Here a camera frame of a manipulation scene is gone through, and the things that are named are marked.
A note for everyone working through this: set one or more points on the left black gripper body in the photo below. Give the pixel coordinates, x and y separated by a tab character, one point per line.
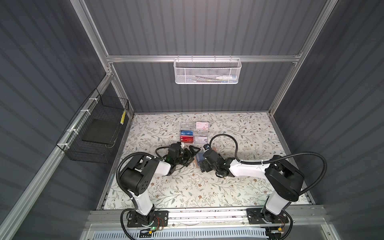
183	158

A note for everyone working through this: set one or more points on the pink card in organizer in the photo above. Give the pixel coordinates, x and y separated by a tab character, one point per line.
202	126

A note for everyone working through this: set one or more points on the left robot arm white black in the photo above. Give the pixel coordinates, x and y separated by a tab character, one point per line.
135	172

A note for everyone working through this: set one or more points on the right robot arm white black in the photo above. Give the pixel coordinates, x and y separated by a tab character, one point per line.
284	177

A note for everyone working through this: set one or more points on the yellow tag on basket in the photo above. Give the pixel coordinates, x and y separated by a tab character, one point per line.
123	117

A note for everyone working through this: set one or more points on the white perforated cable duct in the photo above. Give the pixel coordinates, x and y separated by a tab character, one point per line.
204	234

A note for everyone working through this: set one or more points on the black wire mesh basket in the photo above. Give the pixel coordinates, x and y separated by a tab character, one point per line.
101	107

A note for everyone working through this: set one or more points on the white card in organizer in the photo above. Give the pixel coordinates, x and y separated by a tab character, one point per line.
198	140

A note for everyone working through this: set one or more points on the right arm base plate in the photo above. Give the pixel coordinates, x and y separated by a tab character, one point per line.
263	216

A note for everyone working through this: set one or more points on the pink leather card holder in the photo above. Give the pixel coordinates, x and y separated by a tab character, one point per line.
199	167

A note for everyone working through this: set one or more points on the white tube in basket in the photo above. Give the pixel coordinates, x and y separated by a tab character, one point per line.
228	78

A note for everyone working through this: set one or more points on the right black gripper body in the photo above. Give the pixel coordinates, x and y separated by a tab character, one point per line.
206	166

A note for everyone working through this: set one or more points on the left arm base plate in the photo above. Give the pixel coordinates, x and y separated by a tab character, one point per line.
153	219

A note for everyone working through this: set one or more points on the black pad in basket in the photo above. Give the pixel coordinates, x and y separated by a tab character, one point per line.
100	132

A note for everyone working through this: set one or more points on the clear acrylic card organizer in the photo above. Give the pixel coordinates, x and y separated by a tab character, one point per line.
192	127

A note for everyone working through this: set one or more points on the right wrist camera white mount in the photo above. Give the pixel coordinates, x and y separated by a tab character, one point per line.
207	148

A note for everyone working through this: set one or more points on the red card in organizer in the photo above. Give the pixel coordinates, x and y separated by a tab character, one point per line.
187	139

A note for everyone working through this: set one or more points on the white wire mesh basket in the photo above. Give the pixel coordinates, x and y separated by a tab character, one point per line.
189	71

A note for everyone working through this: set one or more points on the aluminium front rail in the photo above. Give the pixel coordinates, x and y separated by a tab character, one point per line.
209	217

